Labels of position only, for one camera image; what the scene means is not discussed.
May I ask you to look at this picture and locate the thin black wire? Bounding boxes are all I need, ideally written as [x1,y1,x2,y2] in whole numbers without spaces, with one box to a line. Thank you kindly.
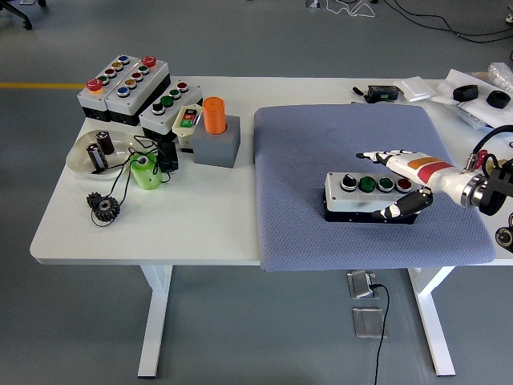
[90,135,172,229]

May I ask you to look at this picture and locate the open metal floor socket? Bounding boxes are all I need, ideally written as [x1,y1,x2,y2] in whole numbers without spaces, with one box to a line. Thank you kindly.
[345,270,381,300]

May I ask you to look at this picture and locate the black module with green terminal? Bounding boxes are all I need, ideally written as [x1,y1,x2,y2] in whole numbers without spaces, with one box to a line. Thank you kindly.
[366,84,401,103]

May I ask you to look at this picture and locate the large dark metal gear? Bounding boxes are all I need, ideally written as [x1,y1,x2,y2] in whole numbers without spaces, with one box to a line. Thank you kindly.
[91,197,122,223]

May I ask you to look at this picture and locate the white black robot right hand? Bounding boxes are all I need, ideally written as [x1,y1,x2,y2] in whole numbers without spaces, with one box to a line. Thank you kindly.
[355,148,468,221]

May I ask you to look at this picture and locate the grey-blue textured mat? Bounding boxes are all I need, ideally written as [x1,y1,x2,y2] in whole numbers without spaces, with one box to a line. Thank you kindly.
[252,104,496,274]

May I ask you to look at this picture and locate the green plastic cylinder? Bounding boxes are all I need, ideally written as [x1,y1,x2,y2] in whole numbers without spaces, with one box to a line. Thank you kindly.
[127,153,164,192]

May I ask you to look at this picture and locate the black floor cables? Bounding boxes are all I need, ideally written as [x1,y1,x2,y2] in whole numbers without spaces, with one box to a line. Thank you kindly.
[384,0,513,43]

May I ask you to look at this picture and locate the cream red-green switch box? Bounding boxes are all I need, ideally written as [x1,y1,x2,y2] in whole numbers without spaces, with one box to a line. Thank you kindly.
[171,103,203,153]

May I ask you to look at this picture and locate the black rubber ring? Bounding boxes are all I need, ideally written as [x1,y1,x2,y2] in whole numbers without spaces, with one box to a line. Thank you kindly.
[452,84,480,103]
[486,91,512,109]

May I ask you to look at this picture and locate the white floor cable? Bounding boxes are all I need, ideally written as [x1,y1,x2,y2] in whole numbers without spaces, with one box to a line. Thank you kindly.
[324,0,378,19]

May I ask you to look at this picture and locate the orange cylinder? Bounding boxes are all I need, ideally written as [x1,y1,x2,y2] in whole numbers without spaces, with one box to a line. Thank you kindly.
[201,96,228,136]

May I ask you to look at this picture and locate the black office chair base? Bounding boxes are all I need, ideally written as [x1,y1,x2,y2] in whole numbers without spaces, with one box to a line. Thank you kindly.
[0,0,47,31]

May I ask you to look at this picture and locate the closed metal floor plate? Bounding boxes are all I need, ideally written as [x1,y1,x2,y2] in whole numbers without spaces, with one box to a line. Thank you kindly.
[351,306,389,340]

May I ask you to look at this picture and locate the clear shallow dish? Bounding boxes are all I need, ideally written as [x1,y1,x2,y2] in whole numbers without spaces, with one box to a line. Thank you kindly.
[65,129,139,182]

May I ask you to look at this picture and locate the black pen-shaped tool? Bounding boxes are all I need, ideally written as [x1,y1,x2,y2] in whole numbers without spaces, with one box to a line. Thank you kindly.
[351,86,376,105]

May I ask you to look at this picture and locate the grey block with hole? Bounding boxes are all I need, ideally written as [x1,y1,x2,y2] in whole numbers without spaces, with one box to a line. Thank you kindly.
[192,115,242,169]

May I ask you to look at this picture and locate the dark brown capacitor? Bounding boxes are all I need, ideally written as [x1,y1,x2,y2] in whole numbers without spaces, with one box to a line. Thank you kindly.
[95,130,116,156]
[85,142,110,171]

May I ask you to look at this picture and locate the clear bubble wrap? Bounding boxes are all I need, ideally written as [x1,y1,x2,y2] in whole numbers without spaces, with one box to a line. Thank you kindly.
[487,62,513,91]

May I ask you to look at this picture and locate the white table leg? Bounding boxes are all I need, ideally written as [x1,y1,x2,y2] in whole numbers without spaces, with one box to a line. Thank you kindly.
[407,265,457,377]
[137,265,174,379]

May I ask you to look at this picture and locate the black floor power cable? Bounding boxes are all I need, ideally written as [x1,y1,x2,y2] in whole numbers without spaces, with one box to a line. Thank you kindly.
[370,283,391,385]

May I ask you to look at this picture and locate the white foam wrapping sheet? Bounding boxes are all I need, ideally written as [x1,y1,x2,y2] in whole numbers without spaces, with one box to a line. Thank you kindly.
[430,68,513,132]

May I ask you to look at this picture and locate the four-button control box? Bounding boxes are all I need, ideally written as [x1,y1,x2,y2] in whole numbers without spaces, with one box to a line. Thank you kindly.
[139,79,204,142]
[322,171,426,225]

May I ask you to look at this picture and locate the small black box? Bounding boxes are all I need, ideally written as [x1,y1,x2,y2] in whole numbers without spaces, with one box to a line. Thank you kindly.
[156,140,180,174]

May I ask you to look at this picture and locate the five-button box with mushroom button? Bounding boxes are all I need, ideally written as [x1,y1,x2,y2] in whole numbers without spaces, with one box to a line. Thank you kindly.
[104,55,172,128]
[76,55,137,124]

